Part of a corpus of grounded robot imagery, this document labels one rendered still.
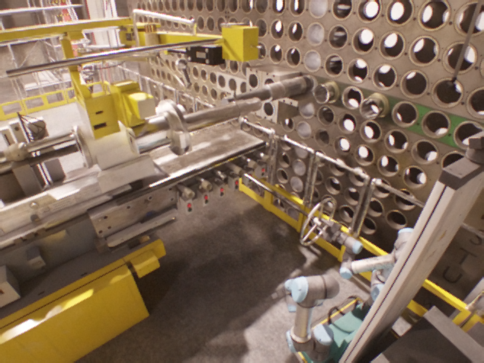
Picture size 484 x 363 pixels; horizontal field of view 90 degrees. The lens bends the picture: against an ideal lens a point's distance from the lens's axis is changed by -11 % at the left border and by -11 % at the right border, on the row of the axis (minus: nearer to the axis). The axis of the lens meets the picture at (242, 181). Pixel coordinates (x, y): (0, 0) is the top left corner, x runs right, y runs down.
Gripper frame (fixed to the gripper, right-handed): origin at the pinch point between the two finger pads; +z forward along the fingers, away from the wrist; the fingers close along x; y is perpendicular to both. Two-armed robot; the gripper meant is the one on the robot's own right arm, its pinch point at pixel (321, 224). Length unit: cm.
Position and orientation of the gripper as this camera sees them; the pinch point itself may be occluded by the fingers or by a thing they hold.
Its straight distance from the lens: 197.7
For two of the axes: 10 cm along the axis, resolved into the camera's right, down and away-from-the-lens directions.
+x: 3.8, -9.0, -2.3
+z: -6.5, -4.4, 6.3
